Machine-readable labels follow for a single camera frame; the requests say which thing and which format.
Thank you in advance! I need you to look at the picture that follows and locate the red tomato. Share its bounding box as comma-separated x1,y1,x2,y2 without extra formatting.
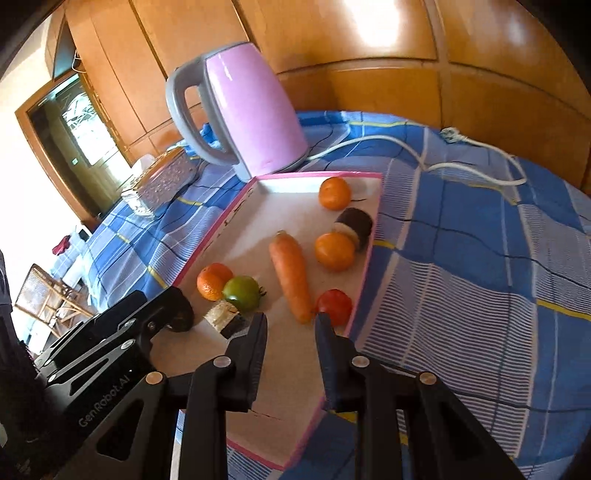
315,289,353,327

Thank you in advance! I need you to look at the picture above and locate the white power cable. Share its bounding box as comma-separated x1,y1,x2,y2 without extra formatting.
303,126,529,187

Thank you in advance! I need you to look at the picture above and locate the blue plaid tablecloth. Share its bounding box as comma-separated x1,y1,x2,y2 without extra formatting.
50,109,591,480

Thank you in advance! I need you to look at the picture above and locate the orange mandarin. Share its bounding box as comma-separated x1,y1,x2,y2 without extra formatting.
318,177,352,211

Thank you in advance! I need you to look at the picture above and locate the dark purple plum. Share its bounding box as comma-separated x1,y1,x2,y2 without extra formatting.
166,300,194,333

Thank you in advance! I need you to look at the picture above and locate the green tomato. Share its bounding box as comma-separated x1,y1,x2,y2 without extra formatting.
222,276,266,312

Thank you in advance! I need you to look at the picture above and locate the wooden door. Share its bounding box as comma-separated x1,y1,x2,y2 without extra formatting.
16,71,132,231

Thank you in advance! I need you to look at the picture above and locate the pink electric kettle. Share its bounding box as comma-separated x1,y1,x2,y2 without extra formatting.
165,42,310,182

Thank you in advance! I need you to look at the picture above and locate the silver tissue box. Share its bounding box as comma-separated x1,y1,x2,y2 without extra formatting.
121,146,198,217

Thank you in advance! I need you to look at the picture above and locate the pink edged white tray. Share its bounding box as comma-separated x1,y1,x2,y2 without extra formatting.
150,171,382,470

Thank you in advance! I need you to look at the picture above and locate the orange fruit in tray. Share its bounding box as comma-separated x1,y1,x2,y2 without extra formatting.
315,232,356,272

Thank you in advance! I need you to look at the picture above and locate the wooden chair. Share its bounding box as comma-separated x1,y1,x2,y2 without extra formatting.
14,264,94,338

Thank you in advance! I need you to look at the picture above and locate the dark eggplant piece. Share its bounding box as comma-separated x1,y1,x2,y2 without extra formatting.
332,207,374,251

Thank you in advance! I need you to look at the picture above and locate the orange carrot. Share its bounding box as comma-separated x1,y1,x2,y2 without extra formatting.
269,230,314,324

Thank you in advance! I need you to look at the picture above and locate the orange fruit near green tomato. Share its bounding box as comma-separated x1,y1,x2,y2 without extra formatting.
197,263,235,302

